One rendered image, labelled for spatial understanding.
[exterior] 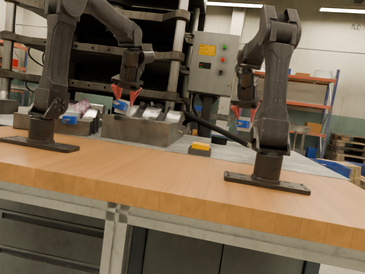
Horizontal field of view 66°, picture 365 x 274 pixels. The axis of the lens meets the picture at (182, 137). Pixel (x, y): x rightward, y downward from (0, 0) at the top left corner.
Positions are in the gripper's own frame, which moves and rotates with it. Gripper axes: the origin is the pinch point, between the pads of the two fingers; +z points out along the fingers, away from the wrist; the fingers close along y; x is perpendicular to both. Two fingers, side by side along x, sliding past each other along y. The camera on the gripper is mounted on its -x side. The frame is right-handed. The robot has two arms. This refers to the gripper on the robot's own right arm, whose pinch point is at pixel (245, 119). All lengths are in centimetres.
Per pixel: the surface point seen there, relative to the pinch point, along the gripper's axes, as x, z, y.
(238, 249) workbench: 31.1, 37.3, -7.2
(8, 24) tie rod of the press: -27, -33, 169
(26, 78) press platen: -19, 1, 160
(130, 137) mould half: 27.2, -0.5, 36.2
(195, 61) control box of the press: -70, 0, 54
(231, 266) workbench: 35, 43, -6
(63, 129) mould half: 39, -7, 56
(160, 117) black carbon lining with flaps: 1.0, 4.2, 39.2
